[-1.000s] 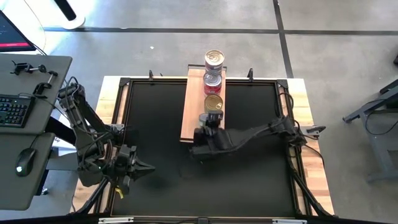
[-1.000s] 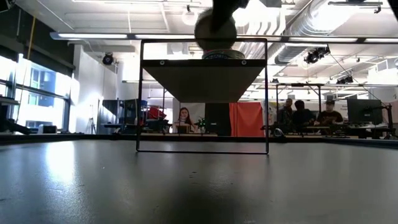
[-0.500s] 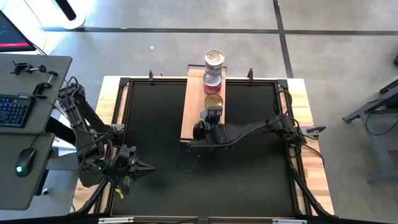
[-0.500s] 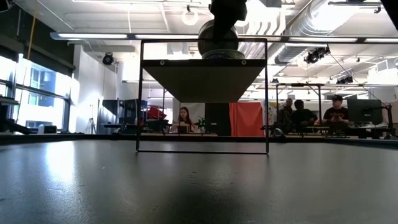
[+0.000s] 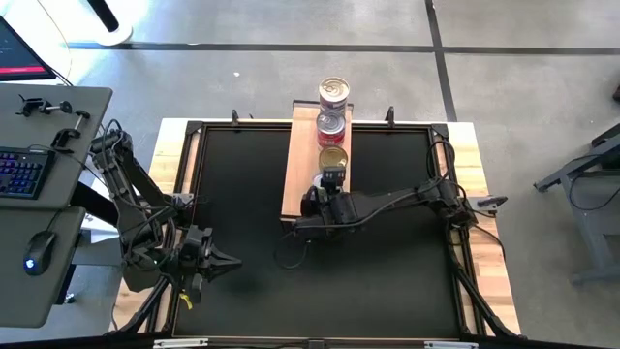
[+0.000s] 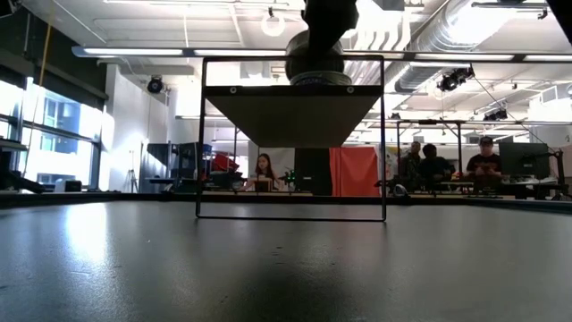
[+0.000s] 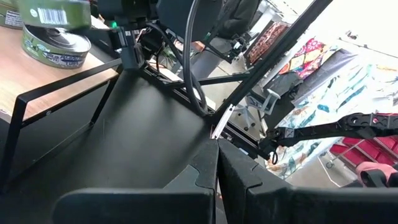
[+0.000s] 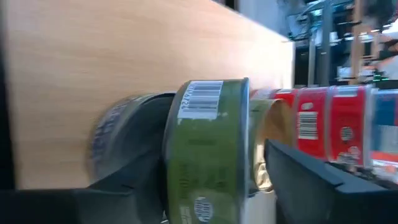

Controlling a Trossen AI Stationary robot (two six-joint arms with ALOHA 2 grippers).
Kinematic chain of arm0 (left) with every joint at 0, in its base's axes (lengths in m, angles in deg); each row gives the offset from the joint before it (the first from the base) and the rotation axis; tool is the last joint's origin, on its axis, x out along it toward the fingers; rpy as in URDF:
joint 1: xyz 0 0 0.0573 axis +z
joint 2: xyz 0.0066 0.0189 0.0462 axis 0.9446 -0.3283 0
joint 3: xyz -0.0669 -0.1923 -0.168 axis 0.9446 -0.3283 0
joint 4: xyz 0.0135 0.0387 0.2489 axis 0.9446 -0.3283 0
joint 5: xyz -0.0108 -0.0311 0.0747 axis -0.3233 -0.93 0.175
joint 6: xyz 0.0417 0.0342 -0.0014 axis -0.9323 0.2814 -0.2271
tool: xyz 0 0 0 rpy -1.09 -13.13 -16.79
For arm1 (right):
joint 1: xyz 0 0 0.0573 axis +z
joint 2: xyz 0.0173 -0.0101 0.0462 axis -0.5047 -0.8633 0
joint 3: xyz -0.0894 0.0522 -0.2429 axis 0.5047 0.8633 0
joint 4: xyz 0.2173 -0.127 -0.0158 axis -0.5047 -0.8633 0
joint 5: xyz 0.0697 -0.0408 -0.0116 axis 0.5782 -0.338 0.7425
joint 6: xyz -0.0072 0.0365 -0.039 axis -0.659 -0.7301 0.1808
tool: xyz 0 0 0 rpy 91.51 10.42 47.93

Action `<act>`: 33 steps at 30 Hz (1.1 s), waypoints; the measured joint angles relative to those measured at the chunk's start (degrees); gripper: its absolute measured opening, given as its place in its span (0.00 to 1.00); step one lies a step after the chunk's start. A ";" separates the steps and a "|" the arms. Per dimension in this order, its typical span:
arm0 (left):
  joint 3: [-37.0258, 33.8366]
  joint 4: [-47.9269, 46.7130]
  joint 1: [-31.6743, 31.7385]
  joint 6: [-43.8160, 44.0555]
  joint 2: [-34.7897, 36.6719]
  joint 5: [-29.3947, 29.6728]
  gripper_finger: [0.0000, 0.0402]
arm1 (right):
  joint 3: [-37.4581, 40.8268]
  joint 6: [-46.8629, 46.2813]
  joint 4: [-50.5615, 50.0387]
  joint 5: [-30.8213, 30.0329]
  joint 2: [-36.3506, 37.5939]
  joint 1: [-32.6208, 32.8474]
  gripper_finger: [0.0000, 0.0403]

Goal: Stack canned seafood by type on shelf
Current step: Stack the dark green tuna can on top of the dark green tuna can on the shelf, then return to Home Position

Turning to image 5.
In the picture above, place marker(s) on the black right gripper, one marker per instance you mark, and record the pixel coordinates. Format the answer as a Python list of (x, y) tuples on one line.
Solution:
[(334, 208)]

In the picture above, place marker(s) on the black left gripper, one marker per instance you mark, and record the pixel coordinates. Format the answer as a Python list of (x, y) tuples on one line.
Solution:
[(198, 257)]

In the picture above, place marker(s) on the blue label gold can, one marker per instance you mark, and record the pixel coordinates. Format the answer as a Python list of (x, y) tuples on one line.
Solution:
[(333, 156)]

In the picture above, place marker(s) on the red box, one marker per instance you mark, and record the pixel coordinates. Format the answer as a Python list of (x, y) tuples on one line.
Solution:
[(331, 121)]

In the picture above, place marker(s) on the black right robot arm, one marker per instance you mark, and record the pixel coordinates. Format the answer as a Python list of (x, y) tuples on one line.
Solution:
[(397, 199)]

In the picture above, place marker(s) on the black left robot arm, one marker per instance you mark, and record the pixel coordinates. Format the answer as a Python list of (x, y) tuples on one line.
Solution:
[(131, 194)]

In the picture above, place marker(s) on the yellow tag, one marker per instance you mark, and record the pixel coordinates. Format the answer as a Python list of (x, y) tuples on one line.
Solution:
[(186, 300)]

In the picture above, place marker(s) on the black table edge clamp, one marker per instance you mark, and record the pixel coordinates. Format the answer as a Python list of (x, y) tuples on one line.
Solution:
[(235, 118), (390, 115)]

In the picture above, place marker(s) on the small grey edge device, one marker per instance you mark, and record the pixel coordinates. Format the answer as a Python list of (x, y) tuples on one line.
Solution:
[(491, 201)]

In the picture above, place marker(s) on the grey side desk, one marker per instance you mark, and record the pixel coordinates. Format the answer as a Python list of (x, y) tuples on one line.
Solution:
[(72, 169)]

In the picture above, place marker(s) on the black computer mouse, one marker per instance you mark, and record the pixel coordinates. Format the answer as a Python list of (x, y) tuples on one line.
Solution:
[(40, 252)]

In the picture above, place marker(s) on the grey desk top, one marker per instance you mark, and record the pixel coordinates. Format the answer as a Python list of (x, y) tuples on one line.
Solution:
[(29, 300)]

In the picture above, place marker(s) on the black desk clamp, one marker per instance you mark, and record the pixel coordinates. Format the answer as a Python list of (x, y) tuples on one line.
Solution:
[(29, 104), (63, 138)]

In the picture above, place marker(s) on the black backlit keyboard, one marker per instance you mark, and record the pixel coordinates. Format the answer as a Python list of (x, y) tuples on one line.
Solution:
[(24, 174)]

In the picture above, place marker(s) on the white round stand base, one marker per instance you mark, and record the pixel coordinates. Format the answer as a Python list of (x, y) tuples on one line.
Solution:
[(116, 36)]

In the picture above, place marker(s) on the dark desk monitor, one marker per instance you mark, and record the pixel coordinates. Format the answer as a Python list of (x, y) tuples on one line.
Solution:
[(19, 53)]

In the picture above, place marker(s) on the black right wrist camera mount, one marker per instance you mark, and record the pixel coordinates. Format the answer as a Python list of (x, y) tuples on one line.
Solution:
[(333, 177)]

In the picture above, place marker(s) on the wooden shelf black metal frame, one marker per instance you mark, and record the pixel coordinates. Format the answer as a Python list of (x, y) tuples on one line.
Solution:
[(302, 160)]

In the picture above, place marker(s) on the silver edge bracket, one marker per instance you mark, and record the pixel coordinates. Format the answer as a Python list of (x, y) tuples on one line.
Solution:
[(450, 345), (179, 343)]

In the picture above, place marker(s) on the black stand post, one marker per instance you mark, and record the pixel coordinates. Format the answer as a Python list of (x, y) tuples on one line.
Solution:
[(104, 17)]

